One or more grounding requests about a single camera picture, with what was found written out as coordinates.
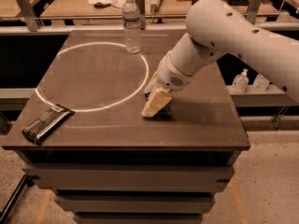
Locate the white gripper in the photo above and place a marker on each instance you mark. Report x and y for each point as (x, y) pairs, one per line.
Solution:
(170, 72)

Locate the blue rxbar blueberry packet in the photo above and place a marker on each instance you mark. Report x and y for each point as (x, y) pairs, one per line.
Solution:
(164, 113)

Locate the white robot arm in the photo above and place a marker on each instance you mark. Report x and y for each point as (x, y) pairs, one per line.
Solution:
(213, 28)

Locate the black rxbar chocolate packet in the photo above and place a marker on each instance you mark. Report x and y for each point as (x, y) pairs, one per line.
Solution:
(38, 130)

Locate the clear plastic water bottle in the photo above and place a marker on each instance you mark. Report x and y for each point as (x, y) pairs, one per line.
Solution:
(131, 26)

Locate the clear sanitizer bottle left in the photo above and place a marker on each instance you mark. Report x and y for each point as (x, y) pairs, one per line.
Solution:
(240, 82)

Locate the clear sanitizer bottle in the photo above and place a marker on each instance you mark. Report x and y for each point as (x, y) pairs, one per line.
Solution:
(260, 83)
(240, 82)

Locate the white handheld tool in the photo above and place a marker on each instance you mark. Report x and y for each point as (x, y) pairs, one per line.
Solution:
(154, 5)

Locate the grey drawer cabinet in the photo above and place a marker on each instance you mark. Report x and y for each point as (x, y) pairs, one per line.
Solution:
(132, 194)

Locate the clear sanitizer bottle right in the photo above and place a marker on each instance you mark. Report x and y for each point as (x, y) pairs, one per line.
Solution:
(260, 83)

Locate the metal bracket middle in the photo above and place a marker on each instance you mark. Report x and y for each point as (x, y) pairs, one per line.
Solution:
(141, 5)

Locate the metal bracket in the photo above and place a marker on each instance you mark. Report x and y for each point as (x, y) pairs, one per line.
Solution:
(30, 18)
(254, 5)
(141, 5)

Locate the metal bracket left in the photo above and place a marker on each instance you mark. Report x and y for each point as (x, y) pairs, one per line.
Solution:
(30, 18)

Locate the metal bracket right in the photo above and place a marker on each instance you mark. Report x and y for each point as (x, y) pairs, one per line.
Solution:
(254, 5)

